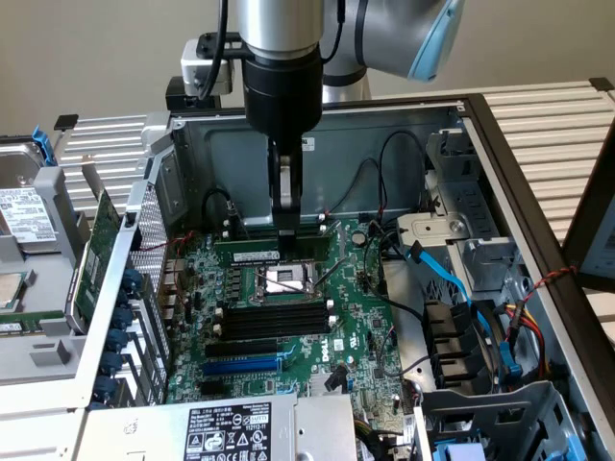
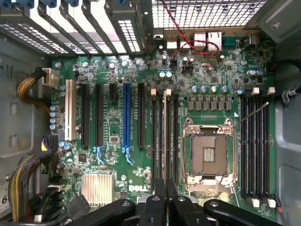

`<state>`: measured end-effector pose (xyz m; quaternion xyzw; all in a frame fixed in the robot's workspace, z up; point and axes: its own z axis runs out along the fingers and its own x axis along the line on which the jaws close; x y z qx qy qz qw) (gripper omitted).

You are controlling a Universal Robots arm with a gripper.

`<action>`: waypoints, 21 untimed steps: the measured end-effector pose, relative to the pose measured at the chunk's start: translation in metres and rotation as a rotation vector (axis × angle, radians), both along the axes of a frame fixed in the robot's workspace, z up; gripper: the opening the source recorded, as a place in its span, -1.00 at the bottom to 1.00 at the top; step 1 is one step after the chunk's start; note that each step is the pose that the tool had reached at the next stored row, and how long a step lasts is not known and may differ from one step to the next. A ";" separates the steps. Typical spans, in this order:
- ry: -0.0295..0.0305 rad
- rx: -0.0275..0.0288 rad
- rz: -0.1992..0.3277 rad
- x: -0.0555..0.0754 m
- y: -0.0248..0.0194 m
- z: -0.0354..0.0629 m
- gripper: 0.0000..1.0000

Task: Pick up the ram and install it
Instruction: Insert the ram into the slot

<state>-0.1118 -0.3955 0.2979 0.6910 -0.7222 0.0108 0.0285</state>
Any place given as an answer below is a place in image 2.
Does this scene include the black RAM slot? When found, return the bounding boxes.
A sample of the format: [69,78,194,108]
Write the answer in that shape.
[262,86,276,209]
[158,94,165,189]
[172,93,180,189]
[164,88,173,186]
[239,94,248,198]
[150,88,158,197]
[255,94,264,198]
[247,87,261,208]

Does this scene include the metal socket cover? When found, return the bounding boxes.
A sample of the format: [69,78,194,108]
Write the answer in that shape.
[185,175,237,196]

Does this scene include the thin metal locking lever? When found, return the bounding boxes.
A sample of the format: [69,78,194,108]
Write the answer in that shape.
[181,128,190,192]
[231,101,270,129]

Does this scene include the silver finned heat sink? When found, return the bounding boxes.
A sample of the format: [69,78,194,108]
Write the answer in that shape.
[81,173,114,206]

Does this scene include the CPU socket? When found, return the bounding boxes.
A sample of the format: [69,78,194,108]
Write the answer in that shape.
[182,117,238,189]

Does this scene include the long black expansion slot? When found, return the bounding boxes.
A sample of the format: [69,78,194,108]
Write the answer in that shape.
[80,83,91,148]
[137,82,147,149]
[93,83,105,165]

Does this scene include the blue expansion slot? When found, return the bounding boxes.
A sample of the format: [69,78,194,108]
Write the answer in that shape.
[122,82,134,167]

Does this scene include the black data plug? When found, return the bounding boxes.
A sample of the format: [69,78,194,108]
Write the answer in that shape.
[46,183,65,212]

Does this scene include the black main power plug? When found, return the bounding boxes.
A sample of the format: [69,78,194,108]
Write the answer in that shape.
[40,134,60,167]

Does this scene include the open PC case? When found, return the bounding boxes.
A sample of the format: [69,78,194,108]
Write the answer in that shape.
[0,0,301,226]

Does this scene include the short black expansion slot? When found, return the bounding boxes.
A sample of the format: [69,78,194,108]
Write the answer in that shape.
[109,83,119,102]

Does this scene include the white expansion slot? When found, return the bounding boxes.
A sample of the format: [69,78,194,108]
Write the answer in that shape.
[64,79,78,142]

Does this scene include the green motherboard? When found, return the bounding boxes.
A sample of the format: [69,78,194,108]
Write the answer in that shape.
[50,53,276,223]

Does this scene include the silver power supply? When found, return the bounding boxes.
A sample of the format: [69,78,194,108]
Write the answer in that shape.
[0,50,53,226]

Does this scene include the white power plug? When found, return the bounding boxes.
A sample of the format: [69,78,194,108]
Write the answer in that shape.
[42,67,60,89]

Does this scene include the thin black red wire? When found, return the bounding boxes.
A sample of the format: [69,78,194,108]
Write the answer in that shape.
[274,194,286,226]

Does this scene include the braided yellow black wires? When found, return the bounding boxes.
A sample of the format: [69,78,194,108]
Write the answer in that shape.
[8,153,49,223]
[16,70,51,111]

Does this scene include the black cable with clip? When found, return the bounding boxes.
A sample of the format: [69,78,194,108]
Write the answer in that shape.
[274,58,301,105]

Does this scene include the red black twisted wire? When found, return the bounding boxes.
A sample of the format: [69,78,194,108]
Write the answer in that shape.
[159,0,220,62]

